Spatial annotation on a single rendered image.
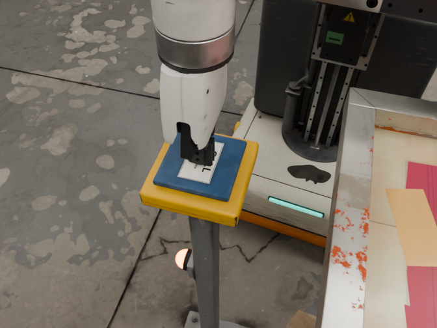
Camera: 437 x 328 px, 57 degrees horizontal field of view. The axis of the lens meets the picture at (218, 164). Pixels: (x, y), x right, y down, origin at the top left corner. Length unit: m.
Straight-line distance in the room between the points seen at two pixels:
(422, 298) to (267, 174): 0.96
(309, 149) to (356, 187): 1.01
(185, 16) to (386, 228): 0.33
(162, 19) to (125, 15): 2.39
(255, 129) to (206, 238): 0.91
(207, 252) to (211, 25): 0.44
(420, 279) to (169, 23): 0.37
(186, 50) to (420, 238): 0.34
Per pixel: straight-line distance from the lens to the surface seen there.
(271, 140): 1.49
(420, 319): 0.48
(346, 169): 0.51
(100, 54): 2.44
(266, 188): 1.36
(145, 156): 1.82
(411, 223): 0.53
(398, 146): 0.61
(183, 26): 0.35
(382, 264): 0.49
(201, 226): 0.63
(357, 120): 0.57
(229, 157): 0.53
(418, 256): 0.51
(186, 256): 0.78
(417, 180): 0.58
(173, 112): 0.40
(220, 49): 0.37
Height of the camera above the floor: 1.37
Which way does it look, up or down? 51 degrees down
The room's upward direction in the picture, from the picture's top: straight up
